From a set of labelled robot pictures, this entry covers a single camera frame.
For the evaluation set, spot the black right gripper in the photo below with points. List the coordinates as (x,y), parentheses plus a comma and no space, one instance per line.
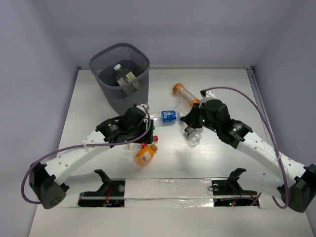
(191,118)

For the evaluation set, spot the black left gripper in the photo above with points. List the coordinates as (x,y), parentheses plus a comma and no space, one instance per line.
(148,131)

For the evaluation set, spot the clear bottle black label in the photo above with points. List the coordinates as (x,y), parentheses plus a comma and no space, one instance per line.
(193,136)

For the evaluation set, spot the orange juice bottle brown cap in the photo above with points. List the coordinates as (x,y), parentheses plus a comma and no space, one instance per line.
(145,155)

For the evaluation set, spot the clear apple juice bottle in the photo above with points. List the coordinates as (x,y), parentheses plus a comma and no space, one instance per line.
(123,75)

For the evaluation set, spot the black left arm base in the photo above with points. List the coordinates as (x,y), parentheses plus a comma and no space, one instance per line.
(110,193)

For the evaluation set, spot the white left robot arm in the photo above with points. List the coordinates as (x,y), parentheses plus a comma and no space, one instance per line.
(52,177)

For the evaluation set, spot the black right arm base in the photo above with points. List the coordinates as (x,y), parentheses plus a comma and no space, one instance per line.
(228,193)

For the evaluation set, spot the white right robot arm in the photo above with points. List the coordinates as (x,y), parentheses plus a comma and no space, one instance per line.
(294,183)

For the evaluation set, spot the grey mesh waste bin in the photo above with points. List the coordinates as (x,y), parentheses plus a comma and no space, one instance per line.
(102,65)

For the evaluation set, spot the clear bottle red label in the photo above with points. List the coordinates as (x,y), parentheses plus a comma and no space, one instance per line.
(139,146)

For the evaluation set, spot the clear bottle blue label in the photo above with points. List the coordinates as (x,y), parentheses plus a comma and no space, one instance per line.
(166,117)

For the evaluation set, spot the long orange capped bottle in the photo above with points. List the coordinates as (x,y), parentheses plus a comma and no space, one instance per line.
(187,97)

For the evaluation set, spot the metal rail right wall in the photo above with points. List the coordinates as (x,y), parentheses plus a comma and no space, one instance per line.
(259,102)

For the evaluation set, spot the silver taped front rail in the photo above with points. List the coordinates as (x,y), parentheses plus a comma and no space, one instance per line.
(168,193)

